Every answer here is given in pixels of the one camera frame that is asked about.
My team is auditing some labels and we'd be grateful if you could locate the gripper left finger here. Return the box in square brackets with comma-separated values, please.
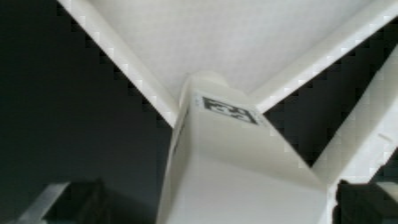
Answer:
[14, 180, 110, 224]

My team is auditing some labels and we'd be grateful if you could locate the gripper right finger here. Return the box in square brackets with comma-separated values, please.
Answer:
[333, 181, 398, 224]

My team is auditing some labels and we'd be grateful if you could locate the white desk leg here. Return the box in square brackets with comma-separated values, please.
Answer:
[156, 71, 326, 224]

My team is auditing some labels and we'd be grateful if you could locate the white desk tabletop tray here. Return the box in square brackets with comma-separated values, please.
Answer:
[56, 0, 398, 123]

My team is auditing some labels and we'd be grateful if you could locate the white fixture wall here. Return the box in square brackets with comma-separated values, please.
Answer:
[312, 45, 398, 186]

